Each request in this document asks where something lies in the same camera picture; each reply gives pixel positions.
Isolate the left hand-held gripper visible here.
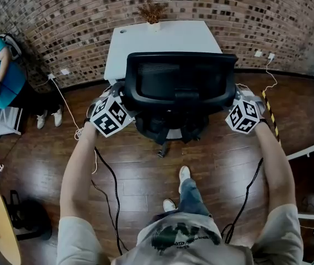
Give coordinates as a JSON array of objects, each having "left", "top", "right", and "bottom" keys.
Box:
[{"left": 86, "top": 82, "right": 137, "bottom": 139}]

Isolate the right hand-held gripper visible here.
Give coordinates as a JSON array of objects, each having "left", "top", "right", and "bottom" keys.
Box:
[{"left": 225, "top": 83, "right": 267, "bottom": 135}]

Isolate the black mesh office chair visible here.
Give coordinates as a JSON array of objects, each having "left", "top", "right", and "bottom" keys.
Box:
[{"left": 123, "top": 51, "right": 239, "bottom": 158}]

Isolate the person's right forearm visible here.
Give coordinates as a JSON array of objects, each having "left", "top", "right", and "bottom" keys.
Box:
[{"left": 254, "top": 121, "right": 297, "bottom": 213}]

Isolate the person's left forearm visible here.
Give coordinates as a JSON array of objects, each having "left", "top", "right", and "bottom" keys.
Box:
[{"left": 59, "top": 121, "right": 100, "bottom": 221}]

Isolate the yellow black striped floor strip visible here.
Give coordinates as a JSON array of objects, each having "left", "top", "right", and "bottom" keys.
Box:
[{"left": 261, "top": 89, "right": 282, "bottom": 145}]

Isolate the white open shelf unit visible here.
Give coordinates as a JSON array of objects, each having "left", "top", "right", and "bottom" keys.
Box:
[{"left": 286, "top": 132, "right": 314, "bottom": 221}]

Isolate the person's white shoe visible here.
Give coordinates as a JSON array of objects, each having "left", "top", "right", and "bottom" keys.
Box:
[
  {"left": 178, "top": 165, "right": 192, "bottom": 194},
  {"left": 162, "top": 198, "right": 178, "bottom": 213}
]

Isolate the person's blue jeans leg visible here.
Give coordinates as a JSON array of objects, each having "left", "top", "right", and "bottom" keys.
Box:
[{"left": 177, "top": 178, "right": 213, "bottom": 218}]

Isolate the white table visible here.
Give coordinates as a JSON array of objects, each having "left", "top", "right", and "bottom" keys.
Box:
[{"left": 103, "top": 20, "right": 223, "bottom": 86}]

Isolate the white metal rack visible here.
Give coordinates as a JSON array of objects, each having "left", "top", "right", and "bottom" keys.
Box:
[{"left": 0, "top": 103, "right": 24, "bottom": 138}]

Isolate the dried plant in white pot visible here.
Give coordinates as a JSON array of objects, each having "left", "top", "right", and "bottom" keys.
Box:
[{"left": 136, "top": 0, "right": 169, "bottom": 33}]

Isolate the black floor stand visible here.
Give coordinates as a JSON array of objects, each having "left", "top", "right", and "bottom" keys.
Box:
[{"left": 7, "top": 189, "right": 53, "bottom": 241}]

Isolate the person's beige printed t-shirt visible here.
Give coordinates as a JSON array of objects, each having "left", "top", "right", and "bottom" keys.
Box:
[{"left": 56, "top": 204, "right": 304, "bottom": 265}]

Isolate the round wooden side table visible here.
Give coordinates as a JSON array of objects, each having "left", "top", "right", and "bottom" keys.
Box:
[{"left": 0, "top": 176, "right": 23, "bottom": 265}]

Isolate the long white power cable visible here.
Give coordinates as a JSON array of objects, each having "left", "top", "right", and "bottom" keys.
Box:
[{"left": 47, "top": 73, "right": 99, "bottom": 175}]

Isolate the short white power cable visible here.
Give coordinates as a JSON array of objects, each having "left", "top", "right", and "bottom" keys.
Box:
[{"left": 261, "top": 53, "right": 279, "bottom": 94}]

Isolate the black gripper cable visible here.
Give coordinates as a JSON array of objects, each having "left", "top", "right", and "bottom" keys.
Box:
[
  {"left": 91, "top": 146, "right": 130, "bottom": 256},
  {"left": 221, "top": 157, "right": 265, "bottom": 245}
]

